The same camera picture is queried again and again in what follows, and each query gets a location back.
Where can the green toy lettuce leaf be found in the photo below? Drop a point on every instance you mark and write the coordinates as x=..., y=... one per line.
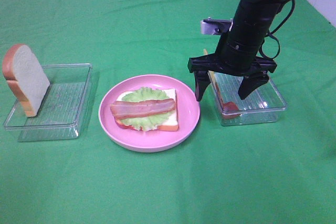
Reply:
x=163, y=122

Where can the short toy bacon strip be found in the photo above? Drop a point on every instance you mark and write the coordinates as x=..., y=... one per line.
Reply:
x=227, y=106

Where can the toy bread slice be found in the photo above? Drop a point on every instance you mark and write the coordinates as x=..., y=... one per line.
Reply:
x=146, y=109
x=25, y=77

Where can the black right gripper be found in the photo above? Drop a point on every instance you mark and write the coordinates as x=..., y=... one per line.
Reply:
x=236, y=59

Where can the clear right plastic tray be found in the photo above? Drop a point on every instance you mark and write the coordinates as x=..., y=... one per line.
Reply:
x=263, y=105

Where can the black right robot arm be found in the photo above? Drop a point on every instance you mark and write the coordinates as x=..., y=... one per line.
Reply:
x=255, y=16

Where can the yellow toy cheese slice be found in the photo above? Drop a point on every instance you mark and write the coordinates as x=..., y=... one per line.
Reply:
x=211, y=74

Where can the green tablecloth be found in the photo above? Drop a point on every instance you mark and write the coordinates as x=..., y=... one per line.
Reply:
x=282, y=172

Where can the pink round plate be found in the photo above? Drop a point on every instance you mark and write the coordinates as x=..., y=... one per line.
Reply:
x=188, y=112

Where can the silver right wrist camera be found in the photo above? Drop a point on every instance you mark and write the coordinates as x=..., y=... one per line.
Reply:
x=210, y=26

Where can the long toy bacon strip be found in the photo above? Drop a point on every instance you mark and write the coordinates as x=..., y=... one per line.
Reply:
x=124, y=109

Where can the clear plastic tray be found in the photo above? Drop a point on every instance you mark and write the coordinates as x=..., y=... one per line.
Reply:
x=62, y=113
x=263, y=105

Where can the clear left plastic tray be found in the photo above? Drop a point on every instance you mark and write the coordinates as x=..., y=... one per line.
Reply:
x=62, y=113

